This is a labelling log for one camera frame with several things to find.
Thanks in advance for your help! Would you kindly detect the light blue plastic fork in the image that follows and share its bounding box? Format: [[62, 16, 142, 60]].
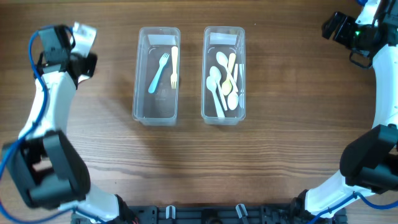
[[148, 53, 170, 94]]

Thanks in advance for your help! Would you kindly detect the cream yellow plastic fork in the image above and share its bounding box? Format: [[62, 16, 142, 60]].
[[170, 46, 178, 89]]

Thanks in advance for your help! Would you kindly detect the white spoon low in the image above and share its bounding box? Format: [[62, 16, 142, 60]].
[[216, 52, 238, 92]]

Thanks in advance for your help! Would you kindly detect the cream yellow plastic spoon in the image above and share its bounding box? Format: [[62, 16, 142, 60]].
[[217, 52, 237, 96]]

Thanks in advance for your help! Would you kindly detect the translucent white plastic spoon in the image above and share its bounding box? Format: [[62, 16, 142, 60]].
[[210, 66, 228, 111]]

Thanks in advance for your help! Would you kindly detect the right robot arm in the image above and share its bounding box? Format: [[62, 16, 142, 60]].
[[289, 0, 397, 223]]

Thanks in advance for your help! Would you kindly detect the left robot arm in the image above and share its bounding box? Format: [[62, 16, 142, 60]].
[[1, 22, 139, 223]]

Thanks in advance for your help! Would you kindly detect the left clear plastic container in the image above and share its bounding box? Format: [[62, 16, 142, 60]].
[[132, 27, 180, 126]]

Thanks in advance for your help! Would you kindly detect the clear plastic container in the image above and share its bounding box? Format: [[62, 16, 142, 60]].
[[201, 26, 246, 126], [132, 27, 180, 126]]

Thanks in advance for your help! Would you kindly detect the right clear plastic container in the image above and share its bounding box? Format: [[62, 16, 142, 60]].
[[201, 26, 246, 126]]

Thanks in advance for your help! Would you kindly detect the left blue cable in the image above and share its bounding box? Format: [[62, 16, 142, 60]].
[[0, 24, 106, 224]]

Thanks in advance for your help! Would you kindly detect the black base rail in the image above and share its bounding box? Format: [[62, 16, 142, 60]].
[[70, 203, 348, 224]]

